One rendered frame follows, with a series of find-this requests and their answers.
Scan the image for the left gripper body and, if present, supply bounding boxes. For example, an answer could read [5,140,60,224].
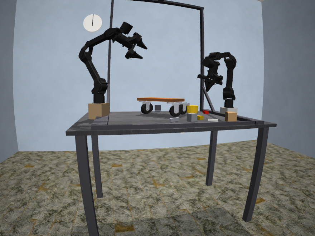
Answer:
[197,69,223,85]

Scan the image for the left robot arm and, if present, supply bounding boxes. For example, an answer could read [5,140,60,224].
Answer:
[202,52,237,108]

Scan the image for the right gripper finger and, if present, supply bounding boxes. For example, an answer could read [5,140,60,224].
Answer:
[130,51,143,59]
[137,38,147,49]

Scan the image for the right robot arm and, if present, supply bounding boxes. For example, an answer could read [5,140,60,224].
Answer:
[79,22,140,104]

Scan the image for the yellow roll with centre hole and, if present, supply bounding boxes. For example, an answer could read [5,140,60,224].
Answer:
[187,105,198,113]

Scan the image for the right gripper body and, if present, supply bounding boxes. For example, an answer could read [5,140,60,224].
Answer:
[122,37,138,59]

